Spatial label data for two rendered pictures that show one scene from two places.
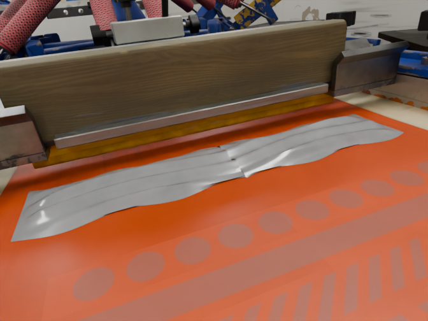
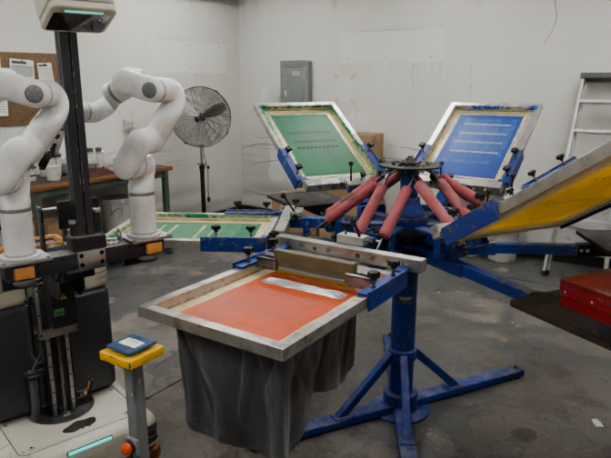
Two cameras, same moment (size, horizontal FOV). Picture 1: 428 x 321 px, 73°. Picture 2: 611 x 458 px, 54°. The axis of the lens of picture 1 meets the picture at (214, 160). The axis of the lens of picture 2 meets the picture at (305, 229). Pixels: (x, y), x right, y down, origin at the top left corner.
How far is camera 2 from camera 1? 2.06 m
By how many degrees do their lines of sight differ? 50
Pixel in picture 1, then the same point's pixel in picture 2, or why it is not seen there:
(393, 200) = (303, 300)
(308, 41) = (340, 266)
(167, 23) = (356, 240)
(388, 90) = not seen: hidden behind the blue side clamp
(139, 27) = (345, 238)
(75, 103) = (285, 261)
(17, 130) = (273, 263)
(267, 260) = (276, 295)
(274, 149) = (311, 289)
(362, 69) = (355, 281)
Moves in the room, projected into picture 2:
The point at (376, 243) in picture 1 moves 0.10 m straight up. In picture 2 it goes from (288, 300) to (288, 273)
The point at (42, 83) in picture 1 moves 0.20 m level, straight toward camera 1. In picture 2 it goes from (281, 254) to (256, 269)
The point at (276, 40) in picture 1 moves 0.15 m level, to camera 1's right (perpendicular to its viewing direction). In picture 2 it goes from (331, 263) to (359, 273)
